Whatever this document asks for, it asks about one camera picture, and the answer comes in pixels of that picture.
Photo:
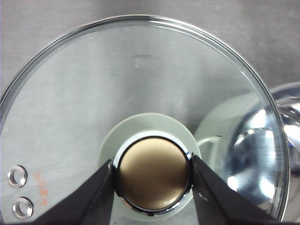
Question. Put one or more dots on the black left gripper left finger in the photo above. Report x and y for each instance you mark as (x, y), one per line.
(91, 204)

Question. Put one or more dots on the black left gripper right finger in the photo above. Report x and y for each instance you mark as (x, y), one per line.
(219, 202)

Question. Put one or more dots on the glass lid with green knob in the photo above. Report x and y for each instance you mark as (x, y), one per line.
(145, 92)

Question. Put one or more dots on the green electric steamer pot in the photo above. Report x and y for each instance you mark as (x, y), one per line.
(254, 143)

